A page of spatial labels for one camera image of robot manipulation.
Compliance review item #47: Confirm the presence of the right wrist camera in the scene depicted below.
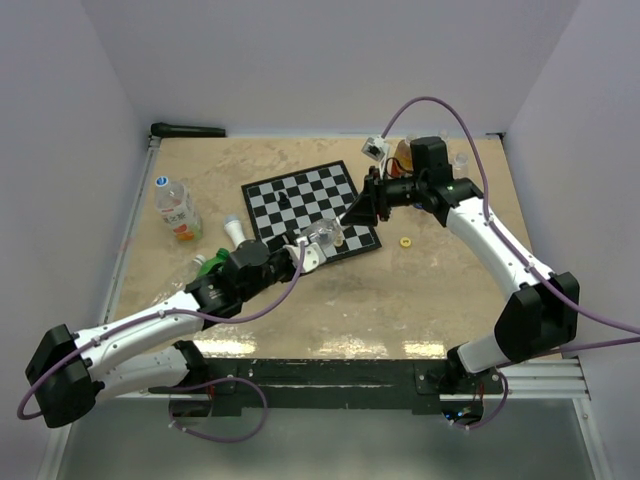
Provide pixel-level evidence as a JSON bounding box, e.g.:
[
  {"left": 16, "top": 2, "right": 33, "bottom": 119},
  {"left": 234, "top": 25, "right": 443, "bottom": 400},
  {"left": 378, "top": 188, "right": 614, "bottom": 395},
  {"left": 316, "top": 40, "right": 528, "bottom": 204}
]
[{"left": 361, "top": 136, "right": 390, "bottom": 165}]

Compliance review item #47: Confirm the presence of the loose purple cable loop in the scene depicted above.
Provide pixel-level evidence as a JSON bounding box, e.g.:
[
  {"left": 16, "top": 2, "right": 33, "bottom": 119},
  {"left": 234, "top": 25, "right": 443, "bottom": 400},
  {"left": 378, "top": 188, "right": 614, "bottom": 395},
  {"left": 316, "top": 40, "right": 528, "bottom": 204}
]
[{"left": 168, "top": 373, "right": 272, "bottom": 443}]

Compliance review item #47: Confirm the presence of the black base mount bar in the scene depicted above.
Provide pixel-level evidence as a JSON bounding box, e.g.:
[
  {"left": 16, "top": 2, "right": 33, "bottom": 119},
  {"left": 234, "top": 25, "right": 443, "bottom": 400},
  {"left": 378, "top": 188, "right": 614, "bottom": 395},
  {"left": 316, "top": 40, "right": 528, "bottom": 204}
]
[{"left": 179, "top": 358, "right": 503, "bottom": 416}]

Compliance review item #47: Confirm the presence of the amber red label bottle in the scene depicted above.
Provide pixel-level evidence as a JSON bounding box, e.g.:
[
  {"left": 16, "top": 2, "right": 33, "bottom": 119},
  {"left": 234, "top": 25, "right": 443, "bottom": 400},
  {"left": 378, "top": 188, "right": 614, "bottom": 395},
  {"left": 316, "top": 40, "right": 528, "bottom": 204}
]
[{"left": 391, "top": 134, "right": 417, "bottom": 178}]

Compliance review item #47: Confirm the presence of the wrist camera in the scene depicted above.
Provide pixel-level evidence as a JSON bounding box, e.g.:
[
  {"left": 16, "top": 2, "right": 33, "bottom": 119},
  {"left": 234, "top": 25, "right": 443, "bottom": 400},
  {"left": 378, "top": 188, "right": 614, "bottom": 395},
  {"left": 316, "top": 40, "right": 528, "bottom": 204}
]
[
  {"left": 284, "top": 237, "right": 327, "bottom": 275},
  {"left": 361, "top": 136, "right": 390, "bottom": 165}
]

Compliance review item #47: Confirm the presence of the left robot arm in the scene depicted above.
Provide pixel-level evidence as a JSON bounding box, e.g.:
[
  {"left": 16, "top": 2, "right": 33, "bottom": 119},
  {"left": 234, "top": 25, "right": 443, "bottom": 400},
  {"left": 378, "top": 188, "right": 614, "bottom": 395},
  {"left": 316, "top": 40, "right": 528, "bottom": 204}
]
[{"left": 17, "top": 240, "right": 321, "bottom": 429}]

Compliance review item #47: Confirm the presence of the clear bottle right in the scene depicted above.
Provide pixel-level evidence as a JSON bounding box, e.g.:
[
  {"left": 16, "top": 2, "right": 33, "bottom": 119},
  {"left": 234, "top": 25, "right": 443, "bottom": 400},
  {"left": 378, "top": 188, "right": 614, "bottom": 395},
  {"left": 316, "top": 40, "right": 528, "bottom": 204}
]
[{"left": 452, "top": 152, "right": 469, "bottom": 178}]

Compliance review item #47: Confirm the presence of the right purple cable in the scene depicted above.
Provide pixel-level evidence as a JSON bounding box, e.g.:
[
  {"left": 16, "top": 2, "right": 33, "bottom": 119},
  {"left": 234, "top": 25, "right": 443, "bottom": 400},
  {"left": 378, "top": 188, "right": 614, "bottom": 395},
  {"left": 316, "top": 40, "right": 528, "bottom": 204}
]
[{"left": 382, "top": 96, "right": 640, "bottom": 371}]

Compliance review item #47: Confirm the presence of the black white chessboard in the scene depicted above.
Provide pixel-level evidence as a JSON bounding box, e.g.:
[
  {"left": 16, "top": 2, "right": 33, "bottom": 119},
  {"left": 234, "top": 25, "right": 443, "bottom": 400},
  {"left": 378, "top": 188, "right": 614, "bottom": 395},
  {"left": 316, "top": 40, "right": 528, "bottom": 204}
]
[{"left": 241, "top": 160, "right": 357, "bottom": 242}]

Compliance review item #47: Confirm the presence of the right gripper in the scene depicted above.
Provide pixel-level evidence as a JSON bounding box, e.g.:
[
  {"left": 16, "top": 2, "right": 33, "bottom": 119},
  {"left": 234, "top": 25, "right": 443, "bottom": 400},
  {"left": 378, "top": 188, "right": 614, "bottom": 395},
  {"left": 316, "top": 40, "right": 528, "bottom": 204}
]
[{"left": 341, "top": 167, "right": 427, "bottom": 227}]

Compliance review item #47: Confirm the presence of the green plastic bottle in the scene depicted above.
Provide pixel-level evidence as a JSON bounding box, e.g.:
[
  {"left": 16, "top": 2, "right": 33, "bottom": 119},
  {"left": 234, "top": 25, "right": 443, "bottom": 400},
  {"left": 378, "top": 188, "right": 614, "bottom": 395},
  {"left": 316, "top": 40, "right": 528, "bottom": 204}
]
[{"left": 195, "top": 248, "right": 230, "bottom": 277}]

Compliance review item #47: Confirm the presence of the orange label tea bottle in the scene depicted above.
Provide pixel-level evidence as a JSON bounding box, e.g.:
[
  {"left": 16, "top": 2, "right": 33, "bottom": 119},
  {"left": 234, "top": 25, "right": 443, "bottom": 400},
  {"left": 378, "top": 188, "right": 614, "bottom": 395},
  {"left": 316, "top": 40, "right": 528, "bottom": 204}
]
[{"left": 154, "top": 176, "right": 203, "bottom": 242}]

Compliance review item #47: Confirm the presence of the black chess piece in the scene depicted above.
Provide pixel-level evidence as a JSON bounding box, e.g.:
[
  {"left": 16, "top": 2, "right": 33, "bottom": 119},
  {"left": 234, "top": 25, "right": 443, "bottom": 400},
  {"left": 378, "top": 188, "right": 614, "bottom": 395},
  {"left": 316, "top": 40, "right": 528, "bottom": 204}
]
[{"left": 278, "top": 192, "right": 290, "bottom": 208}]

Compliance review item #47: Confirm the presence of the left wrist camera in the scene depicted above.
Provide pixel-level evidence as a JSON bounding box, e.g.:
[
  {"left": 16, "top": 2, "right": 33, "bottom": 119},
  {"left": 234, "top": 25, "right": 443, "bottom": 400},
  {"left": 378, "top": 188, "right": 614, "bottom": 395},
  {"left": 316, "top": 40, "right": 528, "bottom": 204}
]
[{"left": 284, "top": 237, "right": 327, "bottom": 275}]

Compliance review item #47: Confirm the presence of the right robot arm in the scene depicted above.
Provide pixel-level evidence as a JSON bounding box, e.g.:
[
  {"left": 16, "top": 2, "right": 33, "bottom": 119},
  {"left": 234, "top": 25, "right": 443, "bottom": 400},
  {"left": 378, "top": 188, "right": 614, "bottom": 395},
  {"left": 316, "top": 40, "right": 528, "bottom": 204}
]
[{"left": 339, "top": 136, "right": 579, "bottom": 393}]

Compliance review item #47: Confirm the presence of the clear crushed plastic bottle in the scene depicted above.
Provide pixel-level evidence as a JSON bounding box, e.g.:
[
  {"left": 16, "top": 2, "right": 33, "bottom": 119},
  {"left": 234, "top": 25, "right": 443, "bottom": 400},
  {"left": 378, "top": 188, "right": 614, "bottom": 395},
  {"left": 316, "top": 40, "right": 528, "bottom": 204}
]
[{"left": 301, "top": 218, "right": 345, "bottom": 251}]

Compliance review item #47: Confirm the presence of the white tube bottle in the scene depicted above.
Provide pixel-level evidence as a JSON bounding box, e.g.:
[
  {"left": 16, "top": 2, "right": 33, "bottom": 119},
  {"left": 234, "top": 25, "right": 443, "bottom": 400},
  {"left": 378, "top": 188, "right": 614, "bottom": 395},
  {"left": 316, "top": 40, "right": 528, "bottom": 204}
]
[{"left": 223, "top": 214, "right": 247, "bottom": 248}]

